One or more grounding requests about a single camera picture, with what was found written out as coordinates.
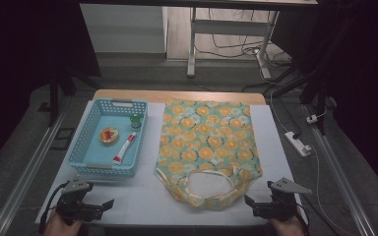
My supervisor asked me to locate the black curtain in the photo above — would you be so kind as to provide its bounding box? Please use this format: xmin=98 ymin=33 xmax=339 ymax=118
xmin=270 ymin=0 xmax=378 ymax=203
xmin=0 ymin=0 xmax=102 ymax=176

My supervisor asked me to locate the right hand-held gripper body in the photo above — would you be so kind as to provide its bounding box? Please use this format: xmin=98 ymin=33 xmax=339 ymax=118
xmin=267 ymin=177 xmax=313 ymax=221

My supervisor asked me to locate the tangle of floor cables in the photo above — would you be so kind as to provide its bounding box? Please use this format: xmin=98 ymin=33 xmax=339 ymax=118
xmin=195 ymin=8 xmax=293 ymax=68

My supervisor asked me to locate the white table mat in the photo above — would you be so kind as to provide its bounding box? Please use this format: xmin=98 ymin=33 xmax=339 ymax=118
xmin=34 ymin=100 xmax=309 ymax=227

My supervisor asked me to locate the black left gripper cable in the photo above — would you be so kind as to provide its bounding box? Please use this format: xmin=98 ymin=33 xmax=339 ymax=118
xmin=38 ymin=181 xmax=71 ymax=234

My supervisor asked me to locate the orange round snack packet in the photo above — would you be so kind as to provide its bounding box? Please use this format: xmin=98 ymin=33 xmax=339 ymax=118
xmin=98 ymin=127 xmax=120 ymax=146

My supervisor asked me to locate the grey cabinet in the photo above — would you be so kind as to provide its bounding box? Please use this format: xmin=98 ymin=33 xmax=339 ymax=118
xmin=80 ymin=3 xmax=169 ymax=54

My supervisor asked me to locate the orange-slice print cloth bag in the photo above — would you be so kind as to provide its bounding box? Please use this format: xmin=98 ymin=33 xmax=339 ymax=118
xmin=155 ymin=98 xmax=264 ymax=210

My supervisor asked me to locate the person's left hand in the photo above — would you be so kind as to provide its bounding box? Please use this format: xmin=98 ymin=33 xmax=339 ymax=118
xmin=42 ymin=209 xmax=84 ymax=236

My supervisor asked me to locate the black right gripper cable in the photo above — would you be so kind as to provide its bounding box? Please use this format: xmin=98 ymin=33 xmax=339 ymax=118
xmin=294 ymin=202 xmax=311 ymax=232

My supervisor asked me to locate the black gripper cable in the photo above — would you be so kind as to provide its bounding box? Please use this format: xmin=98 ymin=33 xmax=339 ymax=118
xmin=294 ymin=202 xmax=311 ymax=232
xmin=38 ymin=181 xmax=71 ymax=234

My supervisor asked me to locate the small green-capped bottle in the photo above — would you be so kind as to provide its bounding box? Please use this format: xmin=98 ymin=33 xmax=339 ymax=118
xmin=129 ymin=113 xmax=143 ymax=130

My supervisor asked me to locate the blue perforated plastic basket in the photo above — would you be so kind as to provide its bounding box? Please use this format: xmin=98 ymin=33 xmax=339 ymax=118
xmin=66 ymin=97 xmax=149 ymax=179

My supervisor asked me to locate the black metal stand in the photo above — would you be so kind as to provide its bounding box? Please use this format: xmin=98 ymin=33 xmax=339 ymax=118
xmin=298 ymin=63 xmax=338 ymax=136
xmin=47 ymin=58 xmax=103 ymax=128

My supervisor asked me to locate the person's right hand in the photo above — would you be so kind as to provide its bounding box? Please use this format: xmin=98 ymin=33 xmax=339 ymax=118
xmin=269 ymin=214 xmax=307 ymax=236

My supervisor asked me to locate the white power strip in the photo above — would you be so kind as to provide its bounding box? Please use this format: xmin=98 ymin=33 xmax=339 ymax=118
xmin=283 ymin=131 xmax=313 ymax=158

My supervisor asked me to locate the aluminium rail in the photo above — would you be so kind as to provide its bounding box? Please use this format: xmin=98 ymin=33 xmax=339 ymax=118
xmin=0 ymin=97 xmax=73 ymax=236
xmin=303 ymin=103 xmax=377 ymax=236

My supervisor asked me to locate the thin white cable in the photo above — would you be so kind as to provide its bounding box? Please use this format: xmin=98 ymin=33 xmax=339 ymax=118
xmin=309 ymin=146 xmax=358 ymax=236

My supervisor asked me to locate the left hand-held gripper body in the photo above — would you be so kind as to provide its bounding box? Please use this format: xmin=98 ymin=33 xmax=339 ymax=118
xmin=55 ymin=178 xmax=95 ymax=226

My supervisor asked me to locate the black floor plate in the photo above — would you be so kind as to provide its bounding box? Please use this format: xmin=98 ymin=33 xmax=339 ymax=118
xmin=50 ymin=127 xmax=77 ymax=151

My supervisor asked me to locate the white and red tube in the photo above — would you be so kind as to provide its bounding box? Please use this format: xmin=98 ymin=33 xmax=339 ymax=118
xmin=112 ymin=131 xmax=138 ymax=165

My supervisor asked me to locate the white desk frame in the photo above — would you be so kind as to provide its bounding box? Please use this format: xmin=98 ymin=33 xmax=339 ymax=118
xmin=186 ymin=6 xmax=281 ymax=80

